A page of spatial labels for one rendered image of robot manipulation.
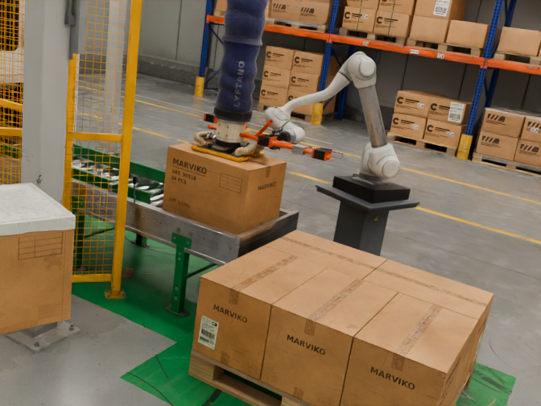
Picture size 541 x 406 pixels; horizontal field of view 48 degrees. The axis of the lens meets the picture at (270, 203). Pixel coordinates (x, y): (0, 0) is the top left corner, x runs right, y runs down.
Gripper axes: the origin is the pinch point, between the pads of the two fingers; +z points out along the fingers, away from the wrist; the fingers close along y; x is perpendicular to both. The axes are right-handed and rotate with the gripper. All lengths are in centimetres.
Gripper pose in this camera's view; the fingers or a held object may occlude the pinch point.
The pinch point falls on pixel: (268, 141)
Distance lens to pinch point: 354.3
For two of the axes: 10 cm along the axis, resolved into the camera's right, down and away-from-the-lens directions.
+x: -8.6, -2.6, 4.3
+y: -1.4, 9.5, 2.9
